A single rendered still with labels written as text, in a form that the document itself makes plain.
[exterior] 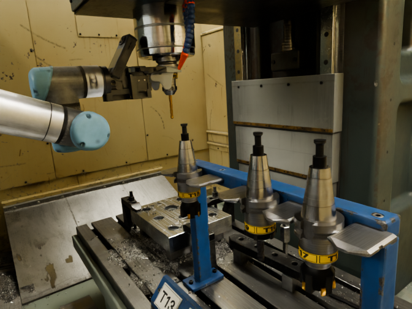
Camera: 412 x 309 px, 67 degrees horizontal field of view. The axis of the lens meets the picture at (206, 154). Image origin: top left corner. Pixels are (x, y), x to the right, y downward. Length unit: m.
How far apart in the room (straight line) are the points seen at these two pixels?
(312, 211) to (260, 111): 0.83
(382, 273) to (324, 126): 0.64
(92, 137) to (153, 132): 1.38
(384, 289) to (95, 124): 0.53
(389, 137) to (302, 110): 0.27
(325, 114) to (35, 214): 1.44
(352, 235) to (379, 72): 0.66
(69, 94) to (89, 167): 1.15
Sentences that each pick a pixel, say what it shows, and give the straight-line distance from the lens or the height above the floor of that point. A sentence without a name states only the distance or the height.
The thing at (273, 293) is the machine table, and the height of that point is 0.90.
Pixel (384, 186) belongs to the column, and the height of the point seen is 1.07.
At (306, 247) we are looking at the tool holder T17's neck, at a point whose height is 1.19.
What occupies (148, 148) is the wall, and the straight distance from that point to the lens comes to 1.99.
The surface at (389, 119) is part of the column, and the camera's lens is 1.06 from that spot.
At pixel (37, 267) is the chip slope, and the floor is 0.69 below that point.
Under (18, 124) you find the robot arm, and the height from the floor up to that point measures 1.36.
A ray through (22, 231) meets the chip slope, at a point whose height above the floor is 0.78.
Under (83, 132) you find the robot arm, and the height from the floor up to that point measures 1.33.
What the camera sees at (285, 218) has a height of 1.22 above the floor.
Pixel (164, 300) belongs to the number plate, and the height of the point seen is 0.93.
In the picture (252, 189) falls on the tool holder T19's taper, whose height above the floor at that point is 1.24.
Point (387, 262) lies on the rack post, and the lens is 0.47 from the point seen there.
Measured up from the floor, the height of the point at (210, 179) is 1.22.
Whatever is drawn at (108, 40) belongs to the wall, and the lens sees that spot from 1.92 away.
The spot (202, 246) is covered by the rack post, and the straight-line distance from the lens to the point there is 0.82.
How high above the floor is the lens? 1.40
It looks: 12 degrees down
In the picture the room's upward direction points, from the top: 4 degrees counter-clockwise
